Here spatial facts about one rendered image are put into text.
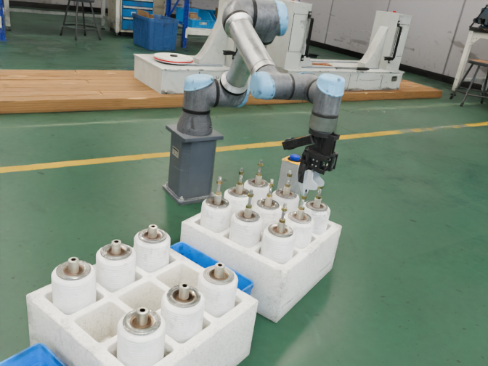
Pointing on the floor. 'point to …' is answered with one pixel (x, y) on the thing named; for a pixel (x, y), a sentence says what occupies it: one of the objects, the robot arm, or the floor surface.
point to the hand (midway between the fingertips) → (303, 190)
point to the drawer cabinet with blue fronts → (126, 7)
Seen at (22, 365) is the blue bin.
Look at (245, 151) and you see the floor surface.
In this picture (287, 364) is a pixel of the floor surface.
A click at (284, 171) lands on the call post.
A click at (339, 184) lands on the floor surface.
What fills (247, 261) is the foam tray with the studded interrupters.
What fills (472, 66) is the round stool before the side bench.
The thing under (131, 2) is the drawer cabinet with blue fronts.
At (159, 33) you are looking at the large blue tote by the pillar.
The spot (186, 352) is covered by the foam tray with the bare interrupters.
